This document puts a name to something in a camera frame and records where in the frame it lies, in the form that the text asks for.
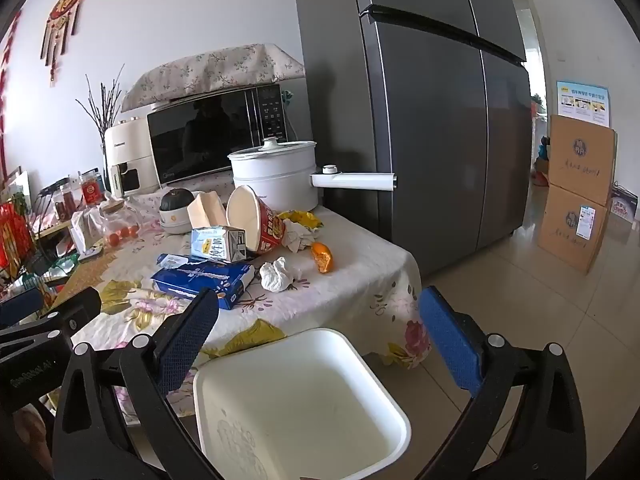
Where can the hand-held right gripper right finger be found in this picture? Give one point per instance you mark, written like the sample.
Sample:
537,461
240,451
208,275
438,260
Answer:
447,340

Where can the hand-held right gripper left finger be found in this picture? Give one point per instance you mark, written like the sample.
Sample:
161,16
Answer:
187,335

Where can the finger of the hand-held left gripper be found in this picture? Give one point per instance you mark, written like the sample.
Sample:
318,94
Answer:
77,306
20,306

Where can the blue cardboard box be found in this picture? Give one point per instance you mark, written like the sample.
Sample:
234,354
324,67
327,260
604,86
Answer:
200,280

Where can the white milk carton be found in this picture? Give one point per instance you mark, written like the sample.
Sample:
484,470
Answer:
215,245

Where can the small white tissue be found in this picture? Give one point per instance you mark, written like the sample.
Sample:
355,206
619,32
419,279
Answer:
275,275

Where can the beige paper carton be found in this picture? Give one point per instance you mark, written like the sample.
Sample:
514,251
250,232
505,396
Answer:
205,212

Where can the white plastic bin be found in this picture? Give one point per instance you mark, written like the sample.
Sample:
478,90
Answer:
300,400

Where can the red instant noodle cup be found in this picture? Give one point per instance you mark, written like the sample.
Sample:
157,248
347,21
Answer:
265,230

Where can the large white napkin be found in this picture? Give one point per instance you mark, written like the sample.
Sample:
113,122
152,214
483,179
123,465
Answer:
300,237

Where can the orange peel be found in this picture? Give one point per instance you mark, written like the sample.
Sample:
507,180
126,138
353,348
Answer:
322,257

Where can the yellow wrapper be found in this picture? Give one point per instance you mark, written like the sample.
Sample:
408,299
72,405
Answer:
302,217

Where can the red packaging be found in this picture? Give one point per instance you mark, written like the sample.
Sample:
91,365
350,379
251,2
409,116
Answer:
12,235

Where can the white plastic bag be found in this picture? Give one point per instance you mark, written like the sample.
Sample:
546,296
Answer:
85,230

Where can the clear container of tomatoes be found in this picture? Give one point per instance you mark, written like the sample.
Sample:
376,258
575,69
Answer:
122,225

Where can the glass spice jar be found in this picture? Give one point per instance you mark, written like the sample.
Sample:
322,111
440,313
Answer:
65,202

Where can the floral tablecloth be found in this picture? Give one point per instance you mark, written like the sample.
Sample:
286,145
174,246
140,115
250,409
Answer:
360,270

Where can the white bowl with dark lid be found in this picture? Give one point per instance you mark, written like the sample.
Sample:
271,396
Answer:
172,222

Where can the red lidded jar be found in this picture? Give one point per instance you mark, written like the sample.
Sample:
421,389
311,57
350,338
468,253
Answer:
91,190

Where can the dark green squash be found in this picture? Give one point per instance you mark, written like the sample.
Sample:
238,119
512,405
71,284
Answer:
176,199

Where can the cardboard box with white label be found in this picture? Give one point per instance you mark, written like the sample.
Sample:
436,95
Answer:
565,235

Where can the cream air fryer oven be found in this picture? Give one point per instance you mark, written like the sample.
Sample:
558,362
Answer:
127,145

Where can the white electric pot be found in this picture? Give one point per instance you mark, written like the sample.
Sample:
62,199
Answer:
280,180

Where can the black microwave oven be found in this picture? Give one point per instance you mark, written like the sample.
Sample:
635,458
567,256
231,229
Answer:
200,135

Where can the dried branches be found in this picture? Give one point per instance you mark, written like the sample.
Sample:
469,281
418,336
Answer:
102,105

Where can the colourful toys pile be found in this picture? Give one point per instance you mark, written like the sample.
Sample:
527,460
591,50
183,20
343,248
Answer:
541,160

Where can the grey refrigerator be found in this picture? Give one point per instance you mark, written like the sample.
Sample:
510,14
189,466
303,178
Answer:
430,135

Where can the small dark printed box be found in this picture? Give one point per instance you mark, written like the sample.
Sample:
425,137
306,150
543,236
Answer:
624,205

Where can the floral appliance cover cloth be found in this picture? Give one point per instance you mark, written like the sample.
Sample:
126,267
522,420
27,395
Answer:
210,70

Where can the red hanging wall strip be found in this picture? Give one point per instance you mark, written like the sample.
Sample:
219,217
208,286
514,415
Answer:
7,85

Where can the blue wall poster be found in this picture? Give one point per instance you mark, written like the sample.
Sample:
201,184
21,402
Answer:
582,102

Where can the red knot wall decoration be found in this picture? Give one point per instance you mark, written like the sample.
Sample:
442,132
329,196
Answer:
65,5

